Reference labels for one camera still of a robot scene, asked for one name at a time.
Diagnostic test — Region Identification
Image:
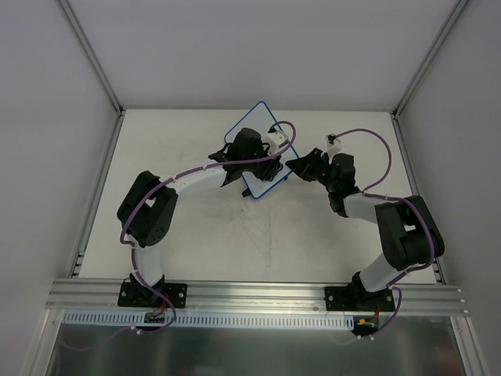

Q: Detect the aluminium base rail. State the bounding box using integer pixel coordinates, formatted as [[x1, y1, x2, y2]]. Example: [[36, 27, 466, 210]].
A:
[[45, 278, 470, 316]]

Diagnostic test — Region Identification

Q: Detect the blue framed whiteboard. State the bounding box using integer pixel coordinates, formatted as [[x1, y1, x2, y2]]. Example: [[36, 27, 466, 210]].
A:
[[223, 101, 299, 200]]

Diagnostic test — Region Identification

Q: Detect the right aluminium frame post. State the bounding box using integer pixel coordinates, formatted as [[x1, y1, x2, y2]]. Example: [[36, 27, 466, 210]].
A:
[[392, 0, 470, 119]]

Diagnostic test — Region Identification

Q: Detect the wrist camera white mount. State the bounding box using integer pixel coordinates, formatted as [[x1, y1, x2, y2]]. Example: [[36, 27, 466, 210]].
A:
[[324, 133, 342, 159], [263, 131, 289, 155]]

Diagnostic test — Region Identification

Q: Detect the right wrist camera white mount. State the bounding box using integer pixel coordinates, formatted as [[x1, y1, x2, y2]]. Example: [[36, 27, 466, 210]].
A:
[[324, 133, 342, 159]]

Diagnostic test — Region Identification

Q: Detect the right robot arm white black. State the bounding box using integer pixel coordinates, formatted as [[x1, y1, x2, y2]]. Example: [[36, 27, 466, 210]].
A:
[[287, 149, 445, 312]]

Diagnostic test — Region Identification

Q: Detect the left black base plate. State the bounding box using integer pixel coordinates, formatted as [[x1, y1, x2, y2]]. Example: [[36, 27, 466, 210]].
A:
[[117, 279, 188, 309]]

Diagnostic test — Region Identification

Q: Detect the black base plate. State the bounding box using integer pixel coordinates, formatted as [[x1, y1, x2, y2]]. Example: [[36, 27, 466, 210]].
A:
[[324, 286, 395, 313], [117, 279, 188, 309]]

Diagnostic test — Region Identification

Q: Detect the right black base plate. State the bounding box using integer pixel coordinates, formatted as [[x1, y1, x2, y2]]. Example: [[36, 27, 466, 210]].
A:
[[324, 286, 395, 313]]

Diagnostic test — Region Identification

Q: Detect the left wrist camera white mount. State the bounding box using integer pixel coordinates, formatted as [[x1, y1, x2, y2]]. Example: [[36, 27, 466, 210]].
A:
[[263, 131, 289, 155]]

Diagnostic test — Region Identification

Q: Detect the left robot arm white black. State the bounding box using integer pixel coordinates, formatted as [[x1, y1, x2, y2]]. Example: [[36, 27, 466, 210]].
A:
[[117, 125, 295, 306]]

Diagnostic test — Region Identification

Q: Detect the aluminium frame post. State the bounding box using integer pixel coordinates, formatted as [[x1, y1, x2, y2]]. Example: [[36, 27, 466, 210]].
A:
[[56, 0, 123, 115], [392, 0, 470, 119]]

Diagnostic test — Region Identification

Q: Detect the white slotted cable duct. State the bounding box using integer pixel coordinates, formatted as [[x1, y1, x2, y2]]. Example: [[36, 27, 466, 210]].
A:
[[62, 310, 355, 331]]

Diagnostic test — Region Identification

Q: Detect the left aluminium frame post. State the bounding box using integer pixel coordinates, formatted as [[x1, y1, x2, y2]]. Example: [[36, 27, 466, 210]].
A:
[[56, 0, 123, 115]]

